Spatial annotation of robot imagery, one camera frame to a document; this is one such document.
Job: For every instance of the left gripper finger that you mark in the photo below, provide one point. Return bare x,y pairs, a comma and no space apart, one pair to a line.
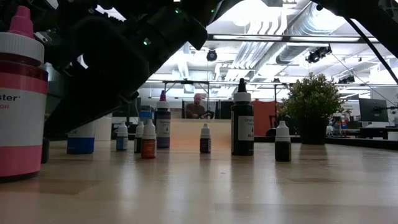
59,49
49,17

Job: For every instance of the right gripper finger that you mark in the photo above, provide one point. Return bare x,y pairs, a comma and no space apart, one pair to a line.
87,112

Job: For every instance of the small dark dropper bottle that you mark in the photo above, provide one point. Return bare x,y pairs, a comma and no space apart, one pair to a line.
138,144
282,151
45,152

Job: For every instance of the large pink food colouring bottle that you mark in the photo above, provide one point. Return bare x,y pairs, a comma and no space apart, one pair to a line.
21,124

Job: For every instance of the small orange-red dropper bottle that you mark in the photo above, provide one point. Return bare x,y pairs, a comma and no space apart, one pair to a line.
148,147

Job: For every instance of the small purple dropper bottle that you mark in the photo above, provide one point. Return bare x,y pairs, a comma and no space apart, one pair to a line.
205,144

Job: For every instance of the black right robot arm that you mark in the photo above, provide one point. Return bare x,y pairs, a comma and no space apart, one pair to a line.
373,18

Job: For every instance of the large blue food colouring bottle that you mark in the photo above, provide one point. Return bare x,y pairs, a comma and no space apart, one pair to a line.
81,144

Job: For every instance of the large purple food colouring bottle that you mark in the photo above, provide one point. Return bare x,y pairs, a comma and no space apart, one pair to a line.
162,130

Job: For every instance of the snake plant white pot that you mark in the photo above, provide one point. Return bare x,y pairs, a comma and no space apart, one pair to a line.
104,129

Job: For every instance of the small blue dropper bottle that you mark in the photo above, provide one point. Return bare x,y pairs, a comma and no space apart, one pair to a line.
122,143

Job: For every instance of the orange translucent plastic bin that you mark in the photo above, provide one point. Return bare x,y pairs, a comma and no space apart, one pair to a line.
186,133

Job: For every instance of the orange partition panel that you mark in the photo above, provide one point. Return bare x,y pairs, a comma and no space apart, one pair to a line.
264,115

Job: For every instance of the black beam with light strips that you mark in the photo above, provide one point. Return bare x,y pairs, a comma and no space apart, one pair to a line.
286,38

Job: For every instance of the bushy green plant black pot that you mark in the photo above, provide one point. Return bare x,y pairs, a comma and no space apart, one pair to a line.
311,93

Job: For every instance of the black spotlight cluster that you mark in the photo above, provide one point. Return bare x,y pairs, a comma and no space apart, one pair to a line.
346,79
317,55

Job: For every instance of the black computer monitor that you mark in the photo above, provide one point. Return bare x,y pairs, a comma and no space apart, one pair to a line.
373,110

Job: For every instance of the black office desk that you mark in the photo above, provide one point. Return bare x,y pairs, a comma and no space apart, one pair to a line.
376,132

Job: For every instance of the round black camera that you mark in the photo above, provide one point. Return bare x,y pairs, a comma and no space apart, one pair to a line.
211,55

